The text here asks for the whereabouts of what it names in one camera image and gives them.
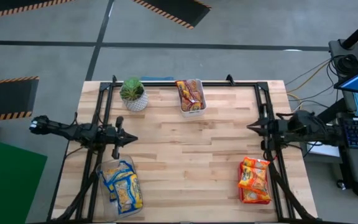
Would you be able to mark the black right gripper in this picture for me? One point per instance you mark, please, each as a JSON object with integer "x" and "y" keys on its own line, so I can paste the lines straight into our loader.
{"x": 280, "y": 129}

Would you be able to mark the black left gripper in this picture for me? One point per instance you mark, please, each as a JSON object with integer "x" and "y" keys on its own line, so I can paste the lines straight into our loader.
{"x": 113, "y": 137}

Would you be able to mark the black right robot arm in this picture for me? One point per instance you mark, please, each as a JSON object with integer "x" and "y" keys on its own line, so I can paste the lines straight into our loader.
{"x": 322, "y": 133}

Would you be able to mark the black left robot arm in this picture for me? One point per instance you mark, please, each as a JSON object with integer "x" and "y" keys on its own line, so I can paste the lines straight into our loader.
{"x": 73, "y": 132}

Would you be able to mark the succulent in white patterned pot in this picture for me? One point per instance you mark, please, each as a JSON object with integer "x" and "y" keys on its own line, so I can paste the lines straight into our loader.
{"x": 134, "y": 93}

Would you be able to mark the blue tape strip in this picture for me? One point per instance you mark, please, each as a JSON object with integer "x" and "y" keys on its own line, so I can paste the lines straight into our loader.
{"x": 157, "y": 78}

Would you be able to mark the clear plastic bin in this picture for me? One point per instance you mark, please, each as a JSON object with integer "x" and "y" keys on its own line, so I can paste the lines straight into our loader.
{"x": 104, "y": 199}

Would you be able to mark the white paper sign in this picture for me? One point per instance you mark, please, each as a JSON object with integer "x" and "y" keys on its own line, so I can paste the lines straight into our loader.
{"x": 325, "y": 151}

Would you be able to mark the white plastic bin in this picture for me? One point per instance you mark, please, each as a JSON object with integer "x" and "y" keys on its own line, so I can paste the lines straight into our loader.
{"x": 194, "y": 114}

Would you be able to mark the red plastic bin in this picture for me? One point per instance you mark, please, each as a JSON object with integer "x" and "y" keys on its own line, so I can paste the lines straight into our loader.
{"x": 240, "y": 194}

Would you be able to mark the grey equipment box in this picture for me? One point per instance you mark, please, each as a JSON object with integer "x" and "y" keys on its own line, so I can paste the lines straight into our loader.
{"x": 336, "y": 46}

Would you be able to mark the green panel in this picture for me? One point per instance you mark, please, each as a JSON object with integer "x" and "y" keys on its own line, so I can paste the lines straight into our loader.
{"x": 8, "y": 180}

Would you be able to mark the black hazard-striped floor mat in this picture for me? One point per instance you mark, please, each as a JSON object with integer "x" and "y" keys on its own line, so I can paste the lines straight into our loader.
{"x": 11, "y": 4}
{"x": 5, "y": 96}
{"x": 179, "y": 7}

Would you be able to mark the black aluminium table frame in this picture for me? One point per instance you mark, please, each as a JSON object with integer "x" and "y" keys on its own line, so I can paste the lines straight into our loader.
{"x": 160, "y": 83}

